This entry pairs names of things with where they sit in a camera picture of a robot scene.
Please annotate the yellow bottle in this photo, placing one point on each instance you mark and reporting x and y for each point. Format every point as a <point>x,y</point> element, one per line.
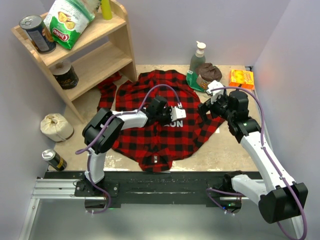
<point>106,9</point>

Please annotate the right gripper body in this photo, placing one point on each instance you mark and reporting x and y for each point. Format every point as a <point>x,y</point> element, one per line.
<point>219,108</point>

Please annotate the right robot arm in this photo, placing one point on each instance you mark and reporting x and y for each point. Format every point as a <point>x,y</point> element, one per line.
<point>280,197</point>

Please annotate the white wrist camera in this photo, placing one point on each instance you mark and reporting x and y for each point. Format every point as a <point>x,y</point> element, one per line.
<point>215,87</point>
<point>177,113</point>

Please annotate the wooden shelf unit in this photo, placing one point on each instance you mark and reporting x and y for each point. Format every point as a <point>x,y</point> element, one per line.
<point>115,55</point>

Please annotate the black gold drink can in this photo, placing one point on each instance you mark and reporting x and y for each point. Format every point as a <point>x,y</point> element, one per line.
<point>54,159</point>

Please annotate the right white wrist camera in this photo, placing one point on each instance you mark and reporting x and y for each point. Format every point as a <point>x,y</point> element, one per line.
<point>215,87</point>

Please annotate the blue tin can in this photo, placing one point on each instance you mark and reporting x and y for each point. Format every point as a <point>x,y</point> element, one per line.
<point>38,33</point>

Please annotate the black paper-topped jar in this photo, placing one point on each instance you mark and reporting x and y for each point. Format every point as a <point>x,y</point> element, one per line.
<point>65,74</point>

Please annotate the green chips bag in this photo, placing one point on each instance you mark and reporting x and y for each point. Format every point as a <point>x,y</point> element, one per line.
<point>67,19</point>

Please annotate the white cloth sack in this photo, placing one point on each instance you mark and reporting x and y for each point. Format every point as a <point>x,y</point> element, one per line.
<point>56,127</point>

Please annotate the green pouch with brown top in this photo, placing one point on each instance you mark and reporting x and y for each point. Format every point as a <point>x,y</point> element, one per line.
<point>202,76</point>

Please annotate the aluminium rail frame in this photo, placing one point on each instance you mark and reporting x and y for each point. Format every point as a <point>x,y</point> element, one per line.
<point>178,205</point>

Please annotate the green soap dispenser bottle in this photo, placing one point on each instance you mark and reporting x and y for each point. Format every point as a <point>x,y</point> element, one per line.
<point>199,57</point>

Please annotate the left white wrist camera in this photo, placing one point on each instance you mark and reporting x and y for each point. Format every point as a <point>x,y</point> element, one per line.
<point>177,113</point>

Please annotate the orange snack box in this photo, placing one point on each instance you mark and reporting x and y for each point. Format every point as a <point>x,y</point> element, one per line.
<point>241,78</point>

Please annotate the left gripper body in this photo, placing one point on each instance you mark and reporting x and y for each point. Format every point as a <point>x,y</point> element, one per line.
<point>164,117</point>

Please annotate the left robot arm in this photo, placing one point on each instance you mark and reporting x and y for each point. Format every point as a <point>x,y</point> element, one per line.
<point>104,129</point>

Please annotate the red black plaid shirt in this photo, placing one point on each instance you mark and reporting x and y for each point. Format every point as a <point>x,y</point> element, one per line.
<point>155,147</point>

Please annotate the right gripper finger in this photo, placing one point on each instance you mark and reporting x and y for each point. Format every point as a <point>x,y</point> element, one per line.
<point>205,106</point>
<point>202,111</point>

